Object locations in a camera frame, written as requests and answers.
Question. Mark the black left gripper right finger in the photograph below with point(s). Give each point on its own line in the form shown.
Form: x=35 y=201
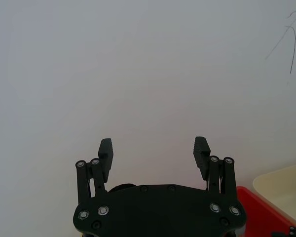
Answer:
x=201 y=155

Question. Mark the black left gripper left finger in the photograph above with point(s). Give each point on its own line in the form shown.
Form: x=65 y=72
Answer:
x=106 y=158

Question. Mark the red plastic tray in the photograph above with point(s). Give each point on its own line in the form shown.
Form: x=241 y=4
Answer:
x=261 y=219

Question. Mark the cream plastic container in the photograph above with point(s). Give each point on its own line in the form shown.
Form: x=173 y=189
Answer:
x=286 y=187

